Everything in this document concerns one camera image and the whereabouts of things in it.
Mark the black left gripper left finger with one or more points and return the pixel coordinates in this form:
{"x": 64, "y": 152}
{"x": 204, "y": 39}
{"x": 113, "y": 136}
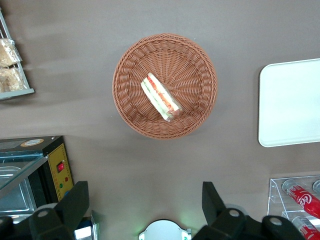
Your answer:
{"x": 75, "y": 200}

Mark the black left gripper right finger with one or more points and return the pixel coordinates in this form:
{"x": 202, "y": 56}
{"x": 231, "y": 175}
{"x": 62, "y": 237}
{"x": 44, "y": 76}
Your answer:
{"x": 212, "y": 202}

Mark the triangle sandwich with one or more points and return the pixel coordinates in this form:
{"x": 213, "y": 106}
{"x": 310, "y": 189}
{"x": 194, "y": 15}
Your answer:
{"x": 160, "y": 96}

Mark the beige plastic serving tray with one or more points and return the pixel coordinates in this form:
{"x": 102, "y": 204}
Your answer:
{"x": 290, "y": 102}

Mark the round brown wicker basket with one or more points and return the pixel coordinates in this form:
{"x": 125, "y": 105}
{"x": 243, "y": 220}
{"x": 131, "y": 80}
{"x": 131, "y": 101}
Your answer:
{"x": 190, "y": 75}

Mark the tray of wrapped snacks right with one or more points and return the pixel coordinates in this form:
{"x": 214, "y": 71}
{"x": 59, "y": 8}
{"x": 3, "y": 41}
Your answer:
{"x": 22, "y": 80}

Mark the small silver metal box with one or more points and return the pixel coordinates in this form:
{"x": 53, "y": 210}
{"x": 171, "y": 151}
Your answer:
{"x": 83, "y": 232}

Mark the black glass food warmer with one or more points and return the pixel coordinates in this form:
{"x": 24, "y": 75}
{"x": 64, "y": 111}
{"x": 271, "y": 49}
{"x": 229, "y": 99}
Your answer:
{"x": 53, "y": 150}

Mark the stainless steel warmer pan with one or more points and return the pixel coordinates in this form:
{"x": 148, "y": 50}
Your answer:
{"x": 15, "y": 200}

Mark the clear acrylic bottle rack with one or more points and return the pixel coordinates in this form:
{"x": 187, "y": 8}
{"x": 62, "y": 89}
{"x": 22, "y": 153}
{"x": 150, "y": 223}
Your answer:
{"x": 275, "y": 195}

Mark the clear bagged nut snack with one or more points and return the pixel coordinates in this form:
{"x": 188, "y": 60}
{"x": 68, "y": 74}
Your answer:
{"x": 11, "y": 80}
{"x": 7, "y": 52}

